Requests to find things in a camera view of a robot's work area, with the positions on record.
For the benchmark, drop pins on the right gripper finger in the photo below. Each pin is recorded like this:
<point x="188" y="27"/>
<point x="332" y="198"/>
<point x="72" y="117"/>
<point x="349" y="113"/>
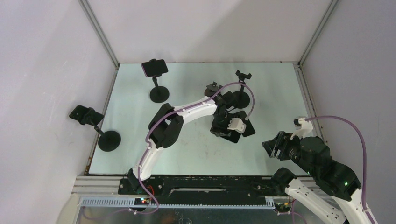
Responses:
<point x="273" y="148"/>
<point x="274" y="143"/>

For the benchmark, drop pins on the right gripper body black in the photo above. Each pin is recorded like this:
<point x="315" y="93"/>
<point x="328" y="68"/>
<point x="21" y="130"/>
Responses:
<point x="289" y="149"/>

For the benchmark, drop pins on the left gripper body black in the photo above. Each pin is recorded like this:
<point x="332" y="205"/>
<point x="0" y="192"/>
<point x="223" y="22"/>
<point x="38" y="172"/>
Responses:
<point x="223" y="118"/>

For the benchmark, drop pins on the small teal phone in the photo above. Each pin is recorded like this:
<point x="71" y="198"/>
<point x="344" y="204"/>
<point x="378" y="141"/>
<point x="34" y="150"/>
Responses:
<point x="222" y="132"/>

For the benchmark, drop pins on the black round-base phone stand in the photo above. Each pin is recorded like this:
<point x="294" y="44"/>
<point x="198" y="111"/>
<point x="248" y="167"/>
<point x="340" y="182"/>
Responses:
<point x="242" y="99"/>

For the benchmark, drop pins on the black smartphone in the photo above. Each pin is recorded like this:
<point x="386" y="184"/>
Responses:
<point x="249" y="127"/>

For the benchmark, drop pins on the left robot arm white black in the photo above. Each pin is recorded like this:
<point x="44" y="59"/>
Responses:
<point x="165" y="128"/>

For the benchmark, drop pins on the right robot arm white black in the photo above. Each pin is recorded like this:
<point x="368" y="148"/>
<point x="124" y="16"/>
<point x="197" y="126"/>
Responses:
<point x="337" y="180"/>

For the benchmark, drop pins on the brown round phone stand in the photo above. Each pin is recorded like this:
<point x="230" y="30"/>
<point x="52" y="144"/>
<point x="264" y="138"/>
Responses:
<point x="211" y="89"/>

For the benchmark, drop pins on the black rear phone stand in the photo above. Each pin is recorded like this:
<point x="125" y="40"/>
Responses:
<point x="158" y="94"/>

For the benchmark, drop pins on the black phone pink case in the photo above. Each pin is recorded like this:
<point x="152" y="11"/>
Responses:
<point x="154" y="68"/>

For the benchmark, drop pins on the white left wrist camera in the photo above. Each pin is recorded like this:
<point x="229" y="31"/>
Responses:
<point x="237" y="124"/>

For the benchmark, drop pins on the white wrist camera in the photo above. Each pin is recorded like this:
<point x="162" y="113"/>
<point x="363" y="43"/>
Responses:
<point x="303" y="128"/>
<point x="237" y="124"/>

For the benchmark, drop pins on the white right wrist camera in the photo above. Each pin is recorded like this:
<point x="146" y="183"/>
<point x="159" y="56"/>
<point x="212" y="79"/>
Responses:
<point x="303" y="128"/>

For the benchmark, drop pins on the grey cable duct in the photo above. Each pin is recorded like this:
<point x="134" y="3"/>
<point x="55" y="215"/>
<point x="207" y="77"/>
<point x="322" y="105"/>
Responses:
<point x="130" y="202"/>

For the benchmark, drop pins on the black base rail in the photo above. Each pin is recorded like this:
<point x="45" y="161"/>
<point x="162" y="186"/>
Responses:
<point x="212" y="190"/>

